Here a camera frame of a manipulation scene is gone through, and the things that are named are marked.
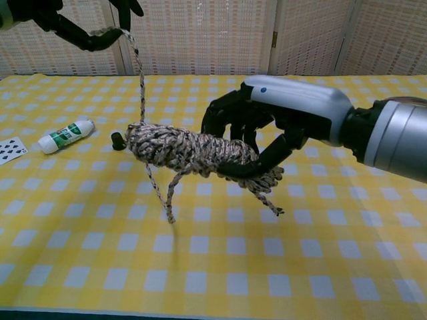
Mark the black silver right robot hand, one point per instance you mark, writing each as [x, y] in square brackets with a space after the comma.
[300, 103]

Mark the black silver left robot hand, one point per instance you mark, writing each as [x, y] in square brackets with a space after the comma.
[76, 33]

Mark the brass screen hinge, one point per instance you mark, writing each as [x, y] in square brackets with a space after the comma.
[275, 38]

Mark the white green plastic bottle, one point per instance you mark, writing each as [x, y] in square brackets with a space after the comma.
[65, 136]

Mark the small black cap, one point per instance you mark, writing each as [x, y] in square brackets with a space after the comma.
[117, 141]

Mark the beige woven folding screen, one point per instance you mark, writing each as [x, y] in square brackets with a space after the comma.
[200, 40]

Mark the spades playing card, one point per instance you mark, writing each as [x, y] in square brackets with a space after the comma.
[10, 151]

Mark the yellow white checked tablecloth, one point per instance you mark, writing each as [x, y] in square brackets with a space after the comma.
[213, 253]

